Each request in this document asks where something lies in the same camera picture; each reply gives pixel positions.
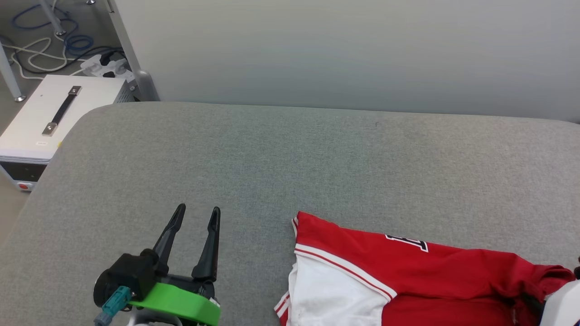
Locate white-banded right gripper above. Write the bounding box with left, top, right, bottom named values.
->
left=520, top=280, right=580, bottom=326

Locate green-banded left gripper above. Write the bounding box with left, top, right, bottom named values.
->
left=128, top=203, right=222, bottom=326

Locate red and white basketball jersey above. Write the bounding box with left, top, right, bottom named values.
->
left=274, top=210, right=577, bottom=326

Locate white metal equipment box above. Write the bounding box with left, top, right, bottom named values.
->
left=0, top=74, right=137, bottom=193

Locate white power strip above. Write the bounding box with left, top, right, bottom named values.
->
left=80, top=53, right=135, bottom=83

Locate silver metal table leg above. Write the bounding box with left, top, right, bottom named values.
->
left=0, top=42, right=27, bottom=103
left=38, top=0, right=67, bottom=37

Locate teal left camera connector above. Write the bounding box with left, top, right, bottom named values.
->
left=93, top=285, right=133, bottom=326

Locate black strap box handle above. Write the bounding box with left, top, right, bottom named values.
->
left=41, top=86, right=83, bottom=137

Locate grey partition post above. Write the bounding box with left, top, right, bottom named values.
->
left=106, top=0, right=160, bottom=103

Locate black floor cable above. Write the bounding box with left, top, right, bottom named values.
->
left=11, top=44, right=126, bottom=76

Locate blue coiled cable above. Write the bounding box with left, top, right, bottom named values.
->
left=11, top=4, right=95, bottom=53

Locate white floor cable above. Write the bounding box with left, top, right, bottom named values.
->
left=0, top=36, right=69, bottom=81

